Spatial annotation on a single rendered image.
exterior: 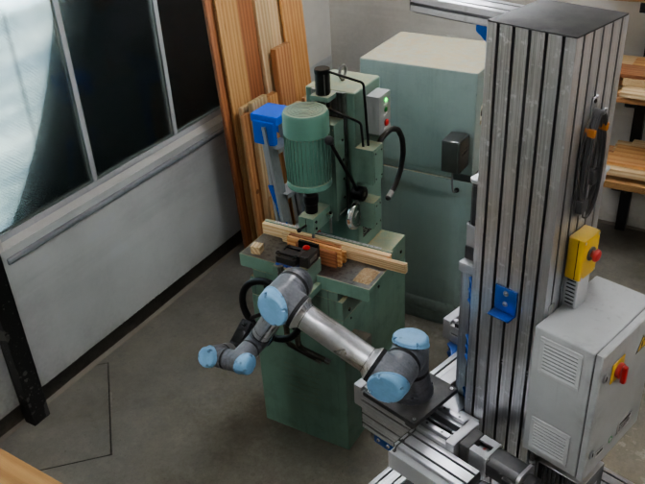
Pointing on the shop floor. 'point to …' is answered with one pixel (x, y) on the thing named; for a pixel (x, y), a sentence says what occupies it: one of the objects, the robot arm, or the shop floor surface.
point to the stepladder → (262, 119)
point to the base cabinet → (392, 321)
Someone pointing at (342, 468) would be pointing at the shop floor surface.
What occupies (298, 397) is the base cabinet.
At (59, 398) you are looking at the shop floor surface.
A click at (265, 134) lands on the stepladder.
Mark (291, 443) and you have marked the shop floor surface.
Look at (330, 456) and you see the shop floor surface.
